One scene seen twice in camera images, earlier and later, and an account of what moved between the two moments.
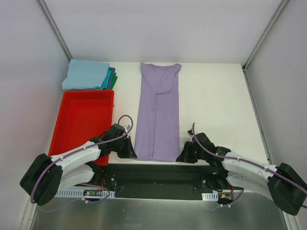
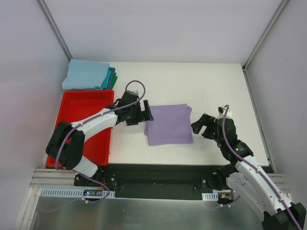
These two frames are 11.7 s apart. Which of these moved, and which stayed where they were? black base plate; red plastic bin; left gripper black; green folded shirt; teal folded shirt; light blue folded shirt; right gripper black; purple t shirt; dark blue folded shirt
Moved: left gripper black; right gripper black; purple t shirt
Stayed: black base plate; dark blue folded shirt; teal folded shirt; light blue folded shirt; red plastic bin; green folded shirt
